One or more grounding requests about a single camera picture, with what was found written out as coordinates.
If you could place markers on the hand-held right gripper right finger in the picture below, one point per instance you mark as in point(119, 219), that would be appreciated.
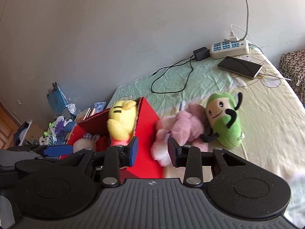
point(172, 151)

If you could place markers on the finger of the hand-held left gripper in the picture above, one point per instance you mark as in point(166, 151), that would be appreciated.
point(58, 150)

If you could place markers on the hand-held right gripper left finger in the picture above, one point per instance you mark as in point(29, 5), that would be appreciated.
point(133, 151)

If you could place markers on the white rabbit plush toy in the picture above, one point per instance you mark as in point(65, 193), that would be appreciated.
point(83, 144)

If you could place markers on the pink plush toy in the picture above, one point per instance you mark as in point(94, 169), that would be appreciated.
point(183, 126)

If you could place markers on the red cardboard box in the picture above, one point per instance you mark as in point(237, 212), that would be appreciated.
point(145, 124)

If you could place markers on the purple toy figure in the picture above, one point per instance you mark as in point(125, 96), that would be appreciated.
point(60, 127)

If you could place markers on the small green toy figure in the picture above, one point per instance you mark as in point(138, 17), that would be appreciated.
point(51, 127)

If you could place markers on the brown cardboard box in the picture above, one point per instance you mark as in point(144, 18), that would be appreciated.
point(33, 133)

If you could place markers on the wooden door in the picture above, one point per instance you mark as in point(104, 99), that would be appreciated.
point(7, 128)

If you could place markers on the yellow plush toy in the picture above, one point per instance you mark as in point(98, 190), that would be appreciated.
point(119, 124)

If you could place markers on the stack of books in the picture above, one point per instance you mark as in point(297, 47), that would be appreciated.
point(83, 114)

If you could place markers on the blue paper bag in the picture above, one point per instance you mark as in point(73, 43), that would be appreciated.
point(56, 100)

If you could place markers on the green bean plush toy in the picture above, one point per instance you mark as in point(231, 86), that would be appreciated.
point(226, 133)

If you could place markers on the pale green bed sheet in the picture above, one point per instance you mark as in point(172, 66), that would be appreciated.
point(262, 114)

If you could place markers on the black power adapter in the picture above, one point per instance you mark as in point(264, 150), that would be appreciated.
point(201, 53)

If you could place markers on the dark smartphone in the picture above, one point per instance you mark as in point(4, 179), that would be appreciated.
point(240, 66)

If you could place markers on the white power strip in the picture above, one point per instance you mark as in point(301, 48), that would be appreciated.
point(228, 50)

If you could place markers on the white charger plug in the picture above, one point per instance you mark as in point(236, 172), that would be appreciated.
point(232, 37)

